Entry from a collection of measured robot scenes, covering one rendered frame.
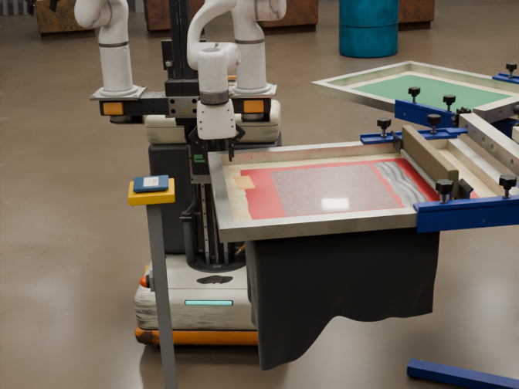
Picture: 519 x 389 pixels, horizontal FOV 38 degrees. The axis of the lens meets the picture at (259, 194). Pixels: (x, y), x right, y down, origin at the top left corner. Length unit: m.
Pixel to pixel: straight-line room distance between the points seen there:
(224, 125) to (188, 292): 1.16
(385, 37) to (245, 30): 6.12
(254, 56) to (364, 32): 6.02
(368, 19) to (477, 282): 5.08
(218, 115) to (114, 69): 0.60
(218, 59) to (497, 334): 1.86
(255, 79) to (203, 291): 0.97
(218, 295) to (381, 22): 5.79
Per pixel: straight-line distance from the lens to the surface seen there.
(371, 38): 8.41
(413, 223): 1.89
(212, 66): 1.95
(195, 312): 3.02
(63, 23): 10.52
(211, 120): 2.00
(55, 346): 3.33
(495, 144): 2.28
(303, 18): 10.00
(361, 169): 2.27
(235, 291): 3.00
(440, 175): 2.03
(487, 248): 4.03
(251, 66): 2.42
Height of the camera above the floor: 1.73
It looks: 22 degrees down
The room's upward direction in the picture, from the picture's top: 2 degrees counter-clockwise
